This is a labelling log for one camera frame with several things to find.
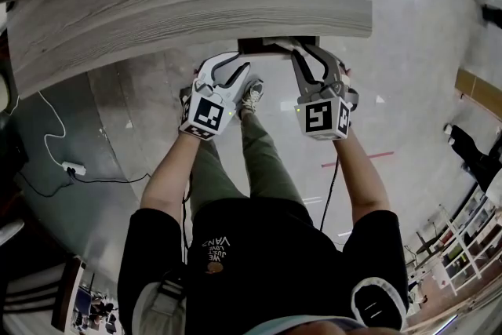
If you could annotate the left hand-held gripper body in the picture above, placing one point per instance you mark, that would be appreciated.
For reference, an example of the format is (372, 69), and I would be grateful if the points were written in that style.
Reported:
(206, 111)

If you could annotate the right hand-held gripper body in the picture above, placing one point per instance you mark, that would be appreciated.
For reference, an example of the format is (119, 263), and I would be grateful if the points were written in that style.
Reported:
(319, 115)

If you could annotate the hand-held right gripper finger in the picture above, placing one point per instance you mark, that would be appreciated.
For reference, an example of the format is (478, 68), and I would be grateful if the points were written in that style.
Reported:
(303, 70)
(333, 68)

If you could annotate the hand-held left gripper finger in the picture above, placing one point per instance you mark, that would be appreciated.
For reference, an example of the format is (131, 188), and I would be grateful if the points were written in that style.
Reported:
(208, 68)
(235, 80)

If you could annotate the white item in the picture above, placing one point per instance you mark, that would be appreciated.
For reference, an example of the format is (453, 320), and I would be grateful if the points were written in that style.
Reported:
(285, 44)

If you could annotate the dark desk drawer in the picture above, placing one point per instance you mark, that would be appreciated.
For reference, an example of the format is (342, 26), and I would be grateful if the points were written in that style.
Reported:
(251, 47)

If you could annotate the person's left forearm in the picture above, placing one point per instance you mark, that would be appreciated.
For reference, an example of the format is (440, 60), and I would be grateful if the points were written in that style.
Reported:
(172, 172)

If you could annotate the person's right forearm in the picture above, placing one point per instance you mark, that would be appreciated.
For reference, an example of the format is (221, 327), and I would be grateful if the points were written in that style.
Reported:
(361, 176)

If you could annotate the person's grey right shoe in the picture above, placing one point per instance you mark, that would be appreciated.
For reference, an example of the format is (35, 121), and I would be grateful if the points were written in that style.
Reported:
(253, 94)

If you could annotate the person's green trousers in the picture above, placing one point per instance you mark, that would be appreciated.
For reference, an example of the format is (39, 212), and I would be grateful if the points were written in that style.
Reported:
(259, 157)

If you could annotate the white power strip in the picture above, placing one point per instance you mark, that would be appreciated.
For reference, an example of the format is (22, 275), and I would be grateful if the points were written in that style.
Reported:
(73, 167)

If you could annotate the wooden board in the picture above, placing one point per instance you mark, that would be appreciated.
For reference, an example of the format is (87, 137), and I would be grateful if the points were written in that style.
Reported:
(478, 88)

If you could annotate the person's black t-shirt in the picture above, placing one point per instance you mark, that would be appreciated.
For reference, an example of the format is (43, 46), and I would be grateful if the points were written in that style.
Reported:
(266, 266)

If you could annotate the white shelf rack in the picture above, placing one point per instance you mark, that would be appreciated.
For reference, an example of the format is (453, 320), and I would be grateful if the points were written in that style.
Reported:
(466, 243)

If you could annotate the dark chair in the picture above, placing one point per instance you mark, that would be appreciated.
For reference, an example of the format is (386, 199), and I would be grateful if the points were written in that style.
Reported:
(35, 286)

